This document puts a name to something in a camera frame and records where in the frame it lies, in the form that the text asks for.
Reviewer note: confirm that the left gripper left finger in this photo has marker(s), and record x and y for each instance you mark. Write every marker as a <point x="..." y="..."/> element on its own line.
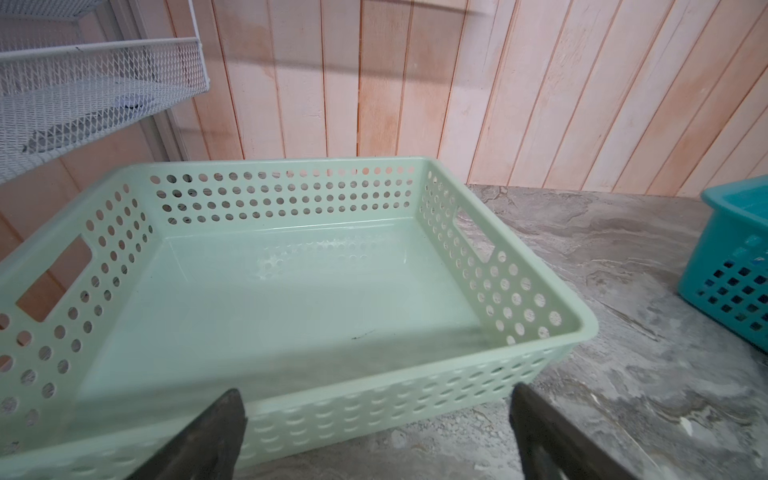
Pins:
<point x="207" y="448"/>

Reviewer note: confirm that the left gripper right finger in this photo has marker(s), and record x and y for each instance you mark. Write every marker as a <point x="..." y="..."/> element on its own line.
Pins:
<point x="551" y="447"/>

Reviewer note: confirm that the teal plastic basket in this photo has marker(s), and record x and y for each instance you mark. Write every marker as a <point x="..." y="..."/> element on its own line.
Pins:
<point x="726" y="276"/>

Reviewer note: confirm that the light green plastic basket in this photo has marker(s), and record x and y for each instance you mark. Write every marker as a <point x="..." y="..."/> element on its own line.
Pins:
<point x="340" y="297"/>

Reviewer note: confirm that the white wire mesh shelf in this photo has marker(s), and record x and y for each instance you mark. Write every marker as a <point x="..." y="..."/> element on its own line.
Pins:
<point x="57" y="95"/>

